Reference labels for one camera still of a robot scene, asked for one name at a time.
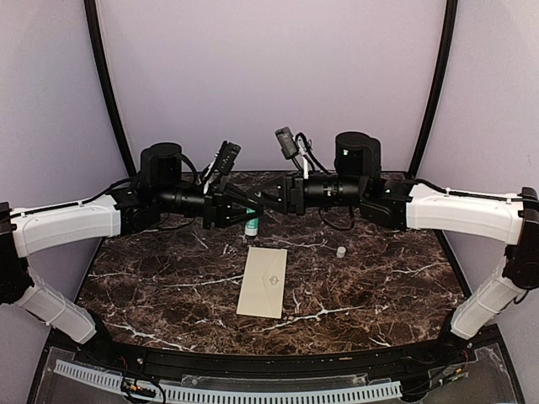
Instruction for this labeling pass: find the white glue stick cap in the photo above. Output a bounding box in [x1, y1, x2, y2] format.
[336, 246, 346, 258]

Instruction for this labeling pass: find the white slotted cable duct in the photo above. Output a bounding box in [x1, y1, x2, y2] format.
[54, 359, 402, 403]

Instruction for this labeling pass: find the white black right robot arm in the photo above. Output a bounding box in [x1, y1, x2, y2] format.
[249, 131, 538, 365]

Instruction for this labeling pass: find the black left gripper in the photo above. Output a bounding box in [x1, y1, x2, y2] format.
[156, 179, 264, 231]

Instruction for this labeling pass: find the green white glue stick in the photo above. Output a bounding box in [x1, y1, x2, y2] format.
[244, 217, 259, 237]

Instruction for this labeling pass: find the black front rail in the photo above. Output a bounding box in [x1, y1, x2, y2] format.
[77, 341, 466, 380]

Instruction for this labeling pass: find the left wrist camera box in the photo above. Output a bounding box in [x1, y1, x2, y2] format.
[214, 141, 241, 175]

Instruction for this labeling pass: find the cream paper envelope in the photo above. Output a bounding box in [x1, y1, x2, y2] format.
[237, 247, 287, 319]

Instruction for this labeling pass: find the black right frame post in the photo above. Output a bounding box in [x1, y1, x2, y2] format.
[407, 0, 458, 178]

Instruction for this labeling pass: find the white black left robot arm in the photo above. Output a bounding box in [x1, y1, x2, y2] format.
[1, 141, 264, 367]

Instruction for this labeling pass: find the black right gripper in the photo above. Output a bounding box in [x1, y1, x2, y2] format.
[246, 170, 366, 215]

